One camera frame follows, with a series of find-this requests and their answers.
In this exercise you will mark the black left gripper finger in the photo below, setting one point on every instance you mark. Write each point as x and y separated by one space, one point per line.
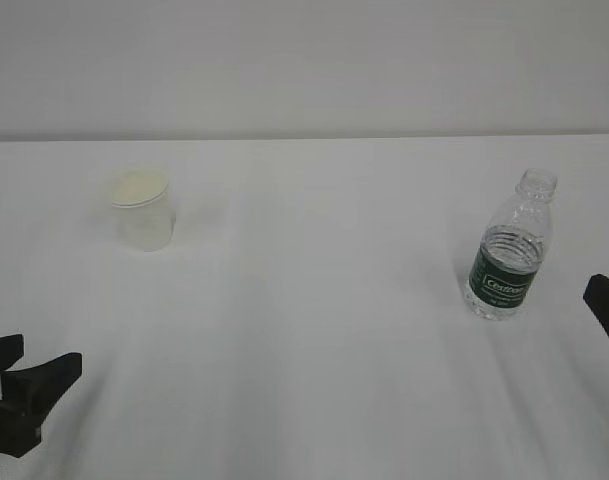
36 390
11 350

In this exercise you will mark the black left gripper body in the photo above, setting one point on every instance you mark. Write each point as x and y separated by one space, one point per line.
20 427

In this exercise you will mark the clear green-label water bottle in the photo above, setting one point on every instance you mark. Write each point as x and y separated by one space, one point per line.
512 248

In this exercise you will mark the white paper cup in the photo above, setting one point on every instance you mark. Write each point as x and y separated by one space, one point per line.
144 216

